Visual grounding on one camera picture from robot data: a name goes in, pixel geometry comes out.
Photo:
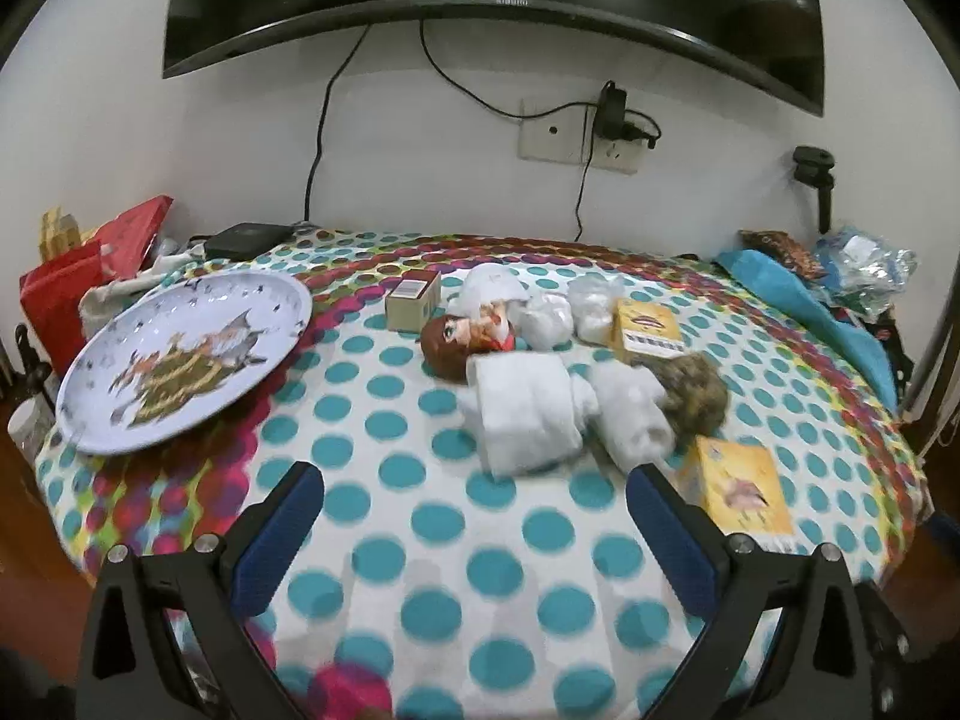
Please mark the large white towel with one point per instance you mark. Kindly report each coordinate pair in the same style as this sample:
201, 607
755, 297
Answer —
525, 412

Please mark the white wall socket plate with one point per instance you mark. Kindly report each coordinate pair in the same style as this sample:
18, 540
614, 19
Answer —
551, 131

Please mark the white jar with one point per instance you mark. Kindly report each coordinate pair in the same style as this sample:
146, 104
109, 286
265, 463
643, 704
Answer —
30, 427

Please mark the crumpled clear plastic bags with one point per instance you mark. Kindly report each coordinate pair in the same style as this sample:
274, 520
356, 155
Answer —
862, 262

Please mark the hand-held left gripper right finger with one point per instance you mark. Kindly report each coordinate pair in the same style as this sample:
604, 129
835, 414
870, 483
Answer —
667, 540

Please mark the white printed oval plate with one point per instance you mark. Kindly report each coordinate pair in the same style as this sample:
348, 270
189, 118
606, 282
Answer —
150, 337

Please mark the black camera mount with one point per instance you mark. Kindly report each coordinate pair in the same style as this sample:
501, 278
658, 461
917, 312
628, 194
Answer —
814, 165

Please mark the black power adapter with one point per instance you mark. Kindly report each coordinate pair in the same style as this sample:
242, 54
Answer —
611, 109

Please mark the dark patterned cushion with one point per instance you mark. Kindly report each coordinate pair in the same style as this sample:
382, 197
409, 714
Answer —
780, 247

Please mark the polka dot tablecloth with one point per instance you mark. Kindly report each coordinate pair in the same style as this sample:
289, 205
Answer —
420, 420

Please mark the red gift bag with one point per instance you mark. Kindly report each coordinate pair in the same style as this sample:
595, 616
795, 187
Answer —
56, 300

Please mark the white ball in plastic bag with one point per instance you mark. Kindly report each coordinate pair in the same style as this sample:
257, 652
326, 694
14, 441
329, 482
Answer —
592, 307
547, 319

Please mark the brown furry ball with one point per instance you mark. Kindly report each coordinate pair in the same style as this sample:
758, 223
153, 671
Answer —
697, 394

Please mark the yellow paper packs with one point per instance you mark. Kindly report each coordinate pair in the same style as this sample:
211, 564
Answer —
60, 236

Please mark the black set-top box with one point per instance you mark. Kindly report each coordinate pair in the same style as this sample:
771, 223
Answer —
247, 238

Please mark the brown-haired doll figure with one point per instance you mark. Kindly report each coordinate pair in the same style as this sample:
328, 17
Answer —
450, 337

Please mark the white roll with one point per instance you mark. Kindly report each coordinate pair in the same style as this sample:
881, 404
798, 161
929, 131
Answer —
630, 420

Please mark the blue cloth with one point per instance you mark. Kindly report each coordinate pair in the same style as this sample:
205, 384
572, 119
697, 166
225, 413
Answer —
795, 292

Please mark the small carton with barcode label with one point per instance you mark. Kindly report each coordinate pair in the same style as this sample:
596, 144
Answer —
412, 304

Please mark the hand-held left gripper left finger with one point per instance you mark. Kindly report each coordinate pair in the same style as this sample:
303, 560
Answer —
281, 540

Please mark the yellow printed carton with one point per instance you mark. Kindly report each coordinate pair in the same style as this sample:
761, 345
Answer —
742, 495
645, 330

